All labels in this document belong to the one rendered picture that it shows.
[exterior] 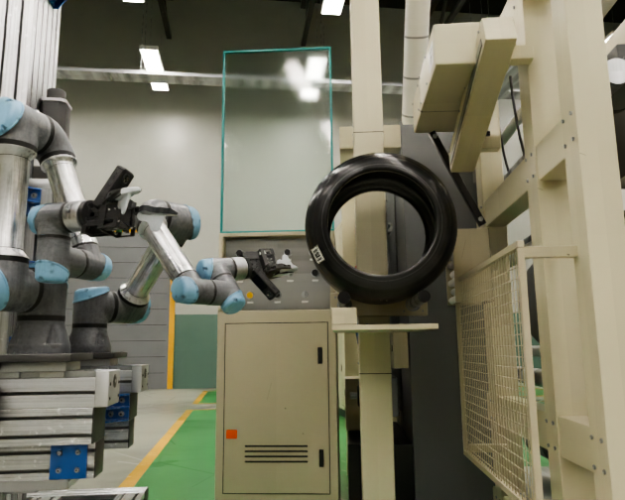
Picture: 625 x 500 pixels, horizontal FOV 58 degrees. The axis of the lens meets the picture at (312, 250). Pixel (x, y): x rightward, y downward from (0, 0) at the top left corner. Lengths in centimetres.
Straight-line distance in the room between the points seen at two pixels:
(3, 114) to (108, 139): 1069
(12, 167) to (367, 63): 163
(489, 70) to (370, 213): 79
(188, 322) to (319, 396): 879
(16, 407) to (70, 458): 19
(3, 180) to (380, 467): 169
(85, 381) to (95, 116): 1110
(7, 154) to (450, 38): 138
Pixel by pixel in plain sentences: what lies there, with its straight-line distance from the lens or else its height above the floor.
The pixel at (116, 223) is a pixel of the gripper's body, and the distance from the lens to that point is 135.
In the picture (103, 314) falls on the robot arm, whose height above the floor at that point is 85.
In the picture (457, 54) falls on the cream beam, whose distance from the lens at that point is 203.
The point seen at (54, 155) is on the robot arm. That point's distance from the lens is 170.
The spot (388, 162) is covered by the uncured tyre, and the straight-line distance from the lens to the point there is 211.
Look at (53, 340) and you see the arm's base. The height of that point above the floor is 75.
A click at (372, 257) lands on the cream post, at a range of 240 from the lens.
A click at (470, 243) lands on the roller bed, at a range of 239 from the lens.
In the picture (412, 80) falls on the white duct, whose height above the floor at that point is 208.
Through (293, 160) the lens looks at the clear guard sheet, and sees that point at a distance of 280.
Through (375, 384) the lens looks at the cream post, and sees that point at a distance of 238.
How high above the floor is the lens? 72
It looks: 10 degrees up
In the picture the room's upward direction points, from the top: 1 degrees counter-clockwise
